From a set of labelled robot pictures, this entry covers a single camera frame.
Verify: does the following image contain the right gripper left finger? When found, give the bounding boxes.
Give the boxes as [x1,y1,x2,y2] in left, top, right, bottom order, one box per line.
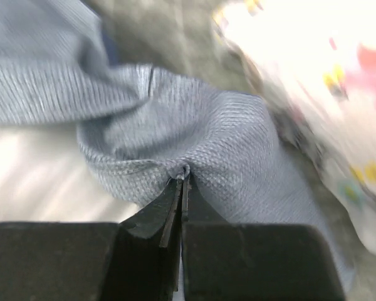
[0,180,182,300]

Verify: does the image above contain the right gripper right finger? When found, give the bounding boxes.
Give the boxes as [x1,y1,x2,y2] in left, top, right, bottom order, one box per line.
[182,177,345,301]

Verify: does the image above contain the blue pillowcase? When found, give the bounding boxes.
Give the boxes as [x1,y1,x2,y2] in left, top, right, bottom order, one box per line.
[0,1,354,289]

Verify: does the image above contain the floral patterned pillow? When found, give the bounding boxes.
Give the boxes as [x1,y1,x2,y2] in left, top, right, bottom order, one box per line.
[212,1,376,254]

